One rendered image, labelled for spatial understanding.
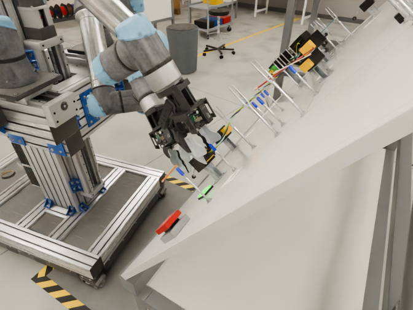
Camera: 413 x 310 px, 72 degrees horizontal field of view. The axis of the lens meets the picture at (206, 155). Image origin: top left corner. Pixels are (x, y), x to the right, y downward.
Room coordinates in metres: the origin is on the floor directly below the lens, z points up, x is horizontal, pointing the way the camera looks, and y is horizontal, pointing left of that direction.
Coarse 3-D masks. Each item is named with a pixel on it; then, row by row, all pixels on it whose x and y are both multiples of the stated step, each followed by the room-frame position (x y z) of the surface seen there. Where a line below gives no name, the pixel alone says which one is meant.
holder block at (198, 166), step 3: (213, 156) 0.60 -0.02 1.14; (192, 159) 0.59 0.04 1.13; (195, 159) 0.58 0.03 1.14; (210, 159) 0.59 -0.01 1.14; (189, 162) 0.61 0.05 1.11; (192, 162) 0.60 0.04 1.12; (195, 162) 0.59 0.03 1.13; (198, 162) 0.58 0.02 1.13; (201, 162) 0.57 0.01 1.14; (207, 162) 0.58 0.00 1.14; (192, 165) 0.60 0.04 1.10; (195, 165) 0.59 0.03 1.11; (198, 165) 0.58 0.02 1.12; (201, 165) 0.58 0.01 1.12; (204, 165) 0.57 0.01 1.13; (195, 168) 0.59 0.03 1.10; (198, 168) 0.59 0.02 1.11; (201, 168) 0.58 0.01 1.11; (198, 171) 0.59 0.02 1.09
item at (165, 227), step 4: (176, 212) 0.41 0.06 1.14; (180, 212) 0.41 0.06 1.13; (172, 216) 0.40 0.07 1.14; (176, 216) 0.40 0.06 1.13; (168, 220) 0.38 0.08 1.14; (172, 220) 0.39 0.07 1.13; (176, 220) 0.40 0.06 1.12; (164, 224) 0.38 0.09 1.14; (168, 224) 0.38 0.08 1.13; (172, 224) 0.39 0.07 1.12; (160, 228) 0.38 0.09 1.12; (164, 228) 0.37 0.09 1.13; (168, 228) 0.38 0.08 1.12; (160, 232) 0.38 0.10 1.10
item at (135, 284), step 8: (264, 112) 1.34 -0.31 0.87; (256, 120) 1.26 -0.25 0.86; (200, 184) 0.79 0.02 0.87; (192, 192) 0.74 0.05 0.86; (136, 256) 0.48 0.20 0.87; (128, 264) 0.45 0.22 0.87; (160, 264) 0.49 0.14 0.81; (120, 272) 0.43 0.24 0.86; (144, 272) 0.43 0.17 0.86; (152, 272) 0.46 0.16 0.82; (128, 280) 0.41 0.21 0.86; (136, 280) 0.41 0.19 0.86; (144, 280) 0.43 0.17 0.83; (128, 288) 0.41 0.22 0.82; (136, 288) 0.40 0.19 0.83
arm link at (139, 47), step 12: (120, 24) 0.60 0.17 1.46; (132, 24) 0.60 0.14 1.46; (144, 24) 0.61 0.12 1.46; (120, 36) 0.60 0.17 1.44; (132, 36) 0.59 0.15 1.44; (144, 36) 0.59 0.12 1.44; (156, 36) 0.61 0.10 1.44; (120, 48) 0.61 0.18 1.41; (132, 48) 0.59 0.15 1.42; (144, 48) 0.59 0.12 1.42; (156, 48) 0.60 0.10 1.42; (132, 60) 0.60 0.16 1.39; (144, 60) 0.58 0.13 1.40; (156, 60) 0.59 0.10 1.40; (168, 60) 0.60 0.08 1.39; (144, 72) 0.59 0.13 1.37
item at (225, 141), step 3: (222, 126) 0.95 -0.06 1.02; (219, 129) 0.93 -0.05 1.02; (219, 132) 0.92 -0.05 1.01; (231, 132) 0.94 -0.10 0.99; (228, 135) 0.92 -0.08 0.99; (225, 138) 0.91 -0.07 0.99; (228, 138) 0.94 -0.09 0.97; (216, 141) 0.93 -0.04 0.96; (222, 141) 0.93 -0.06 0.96; (225, 141) 0.92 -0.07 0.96; (228, 141) 0.92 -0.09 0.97; (231, 141) 0.93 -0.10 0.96; (225, 144) 0.92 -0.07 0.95; (228, 144) 0.92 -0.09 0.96; (231, 144) 0.93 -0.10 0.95; (234, 144) 0.92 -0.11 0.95; (228, 147) 0.92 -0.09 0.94; (231, 147) 0.91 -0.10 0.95; (234, 147) 0.92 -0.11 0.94; (231, 150) 0.91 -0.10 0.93
